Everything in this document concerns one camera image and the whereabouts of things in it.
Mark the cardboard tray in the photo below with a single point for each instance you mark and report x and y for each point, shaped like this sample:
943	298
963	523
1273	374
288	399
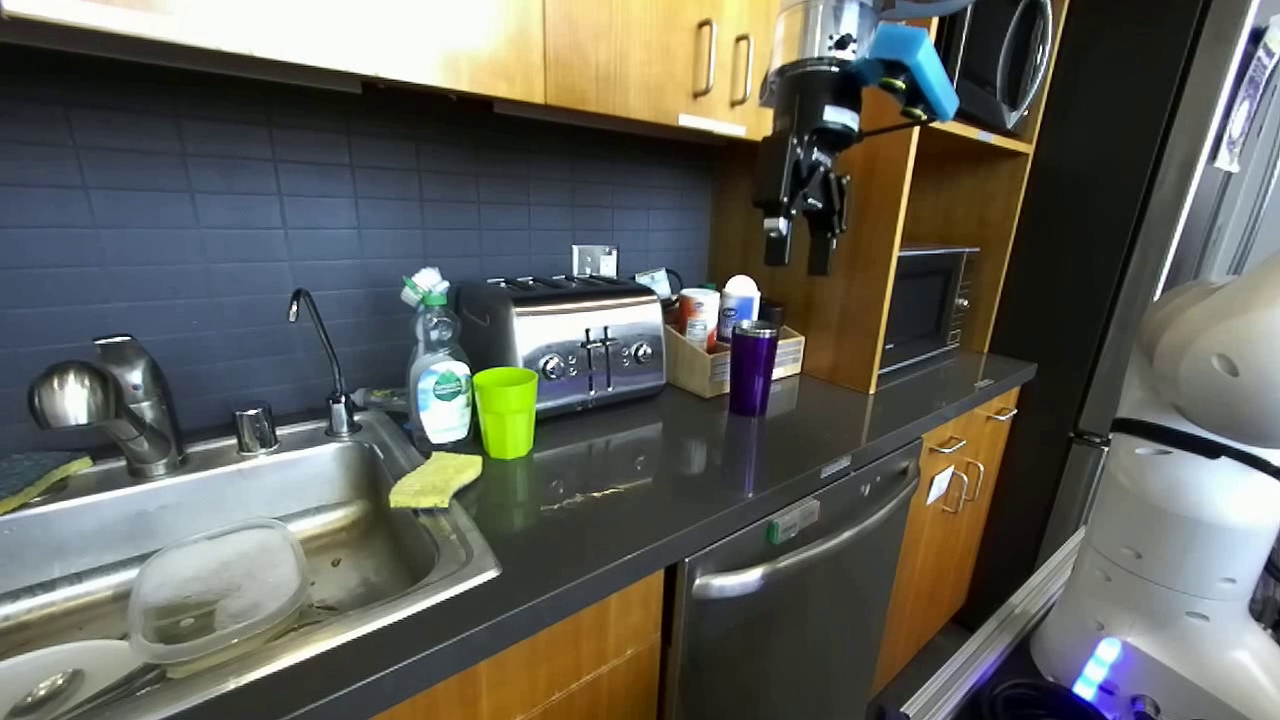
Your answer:
705	374

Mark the wall power outlet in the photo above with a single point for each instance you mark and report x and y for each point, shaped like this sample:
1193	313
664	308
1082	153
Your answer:
595	263

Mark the stainless dishwasher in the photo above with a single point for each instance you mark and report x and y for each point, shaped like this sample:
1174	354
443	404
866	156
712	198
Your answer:
786	617

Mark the red white canister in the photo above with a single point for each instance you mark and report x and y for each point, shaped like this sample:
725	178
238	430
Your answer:
699	313

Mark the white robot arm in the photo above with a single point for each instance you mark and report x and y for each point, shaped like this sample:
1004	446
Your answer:
1158	404

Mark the white plate in sink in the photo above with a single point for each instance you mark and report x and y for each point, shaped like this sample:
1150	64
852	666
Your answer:
54	680

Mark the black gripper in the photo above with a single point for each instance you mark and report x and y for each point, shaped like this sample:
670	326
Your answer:
815	117

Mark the chrome main faucet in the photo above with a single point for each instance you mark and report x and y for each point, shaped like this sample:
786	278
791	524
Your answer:
123	394

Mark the small black faucet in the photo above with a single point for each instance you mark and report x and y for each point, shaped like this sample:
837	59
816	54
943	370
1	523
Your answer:
301	308

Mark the silver toaster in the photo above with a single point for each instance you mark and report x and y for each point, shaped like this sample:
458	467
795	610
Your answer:
584	338

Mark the clear plastic bowl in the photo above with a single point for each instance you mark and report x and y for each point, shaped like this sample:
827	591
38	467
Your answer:
217	593

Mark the yellow sponge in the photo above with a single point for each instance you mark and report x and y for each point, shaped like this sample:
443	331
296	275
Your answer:
433	482

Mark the lower silver microwave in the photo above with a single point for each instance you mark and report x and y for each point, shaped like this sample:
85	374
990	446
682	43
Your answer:
929	304

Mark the green plastic cup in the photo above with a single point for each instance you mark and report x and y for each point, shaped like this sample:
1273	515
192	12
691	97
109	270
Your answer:
507	404

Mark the dish soap bottle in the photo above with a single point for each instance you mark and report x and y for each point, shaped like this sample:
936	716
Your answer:
437	378

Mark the stainless steel sink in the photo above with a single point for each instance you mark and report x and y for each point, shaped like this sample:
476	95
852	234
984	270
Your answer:
71	560

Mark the purple tumbler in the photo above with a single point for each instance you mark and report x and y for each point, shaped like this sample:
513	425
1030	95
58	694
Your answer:
753	354

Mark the white wipes canister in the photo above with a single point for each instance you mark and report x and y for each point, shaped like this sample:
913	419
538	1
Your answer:
739	304

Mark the blue wrist camera box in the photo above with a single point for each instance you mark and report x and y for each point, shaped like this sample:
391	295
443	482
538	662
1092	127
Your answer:
911	69

